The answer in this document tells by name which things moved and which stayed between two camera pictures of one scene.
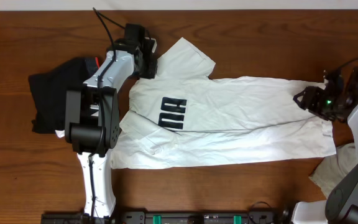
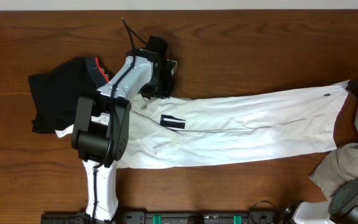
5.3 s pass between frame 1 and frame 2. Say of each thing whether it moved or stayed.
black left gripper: moved
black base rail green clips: stayed
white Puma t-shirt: moved
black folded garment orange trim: stayed
